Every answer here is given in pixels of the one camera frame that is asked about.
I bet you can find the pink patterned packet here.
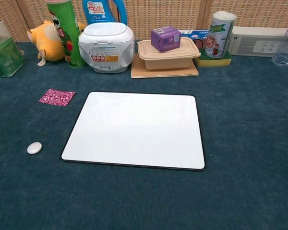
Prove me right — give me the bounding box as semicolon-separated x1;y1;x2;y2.
38;88;76;107

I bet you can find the small white cap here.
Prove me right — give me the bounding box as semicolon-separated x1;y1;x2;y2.
27;141;42;155

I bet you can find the white rectangular mat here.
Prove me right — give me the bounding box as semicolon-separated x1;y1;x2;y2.
60;91;206;172

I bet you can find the thin wooden board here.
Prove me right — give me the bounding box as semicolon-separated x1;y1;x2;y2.
131;53;199;79

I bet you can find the beige lidded lunch box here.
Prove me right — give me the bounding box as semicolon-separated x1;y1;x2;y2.
137;37;202;71

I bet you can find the white wet wipes tub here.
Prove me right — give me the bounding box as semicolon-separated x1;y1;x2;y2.
78;23;135;74

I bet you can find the small purple carton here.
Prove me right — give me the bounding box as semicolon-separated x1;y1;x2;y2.
150;26;182;53

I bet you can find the teal carpet table cover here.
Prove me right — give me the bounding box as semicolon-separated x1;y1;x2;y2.
0;39;288;230

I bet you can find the yellow green sponge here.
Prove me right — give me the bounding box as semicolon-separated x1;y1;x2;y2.
193;49;232;68

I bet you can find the blue white toothpaste box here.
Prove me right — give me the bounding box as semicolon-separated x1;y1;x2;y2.
177;29;211;40

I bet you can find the bamboo folding screen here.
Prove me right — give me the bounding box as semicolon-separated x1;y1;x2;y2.
0;0;288;43

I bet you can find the white snack canister red print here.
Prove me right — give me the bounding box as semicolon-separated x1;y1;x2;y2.
205;11;238;59

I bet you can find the green Pringles can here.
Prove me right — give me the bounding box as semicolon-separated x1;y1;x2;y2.
46;0;87;69

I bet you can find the blue detergent pump bottle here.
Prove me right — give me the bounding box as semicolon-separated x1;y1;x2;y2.
82;0;128;26

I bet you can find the yellow plush toy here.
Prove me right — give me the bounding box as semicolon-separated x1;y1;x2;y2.
26;20;87;67

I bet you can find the white power strip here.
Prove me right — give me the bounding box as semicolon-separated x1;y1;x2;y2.
228;26;288;58

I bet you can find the green tea tin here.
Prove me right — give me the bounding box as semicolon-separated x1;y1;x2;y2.
0;36;26;78

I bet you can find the clear plastic water bottle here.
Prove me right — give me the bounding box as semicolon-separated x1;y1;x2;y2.
271;4;288;67

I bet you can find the cardboard tube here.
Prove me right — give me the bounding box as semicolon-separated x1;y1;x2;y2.
0;19;12;39

